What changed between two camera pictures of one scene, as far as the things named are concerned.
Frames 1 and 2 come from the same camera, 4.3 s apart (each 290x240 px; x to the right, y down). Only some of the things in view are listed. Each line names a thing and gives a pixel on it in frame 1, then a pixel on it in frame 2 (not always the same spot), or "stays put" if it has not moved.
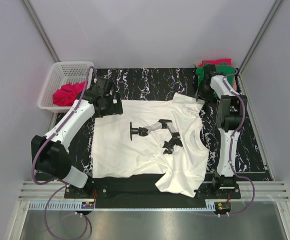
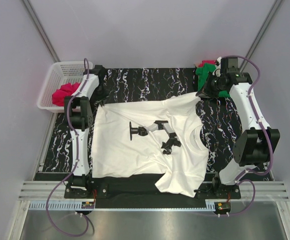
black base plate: x=141 y=192 stays put
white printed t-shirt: x=180 y=170 stays put
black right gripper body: x=202 y=91 to x=207 y=89
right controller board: x=222 y=206 stays put
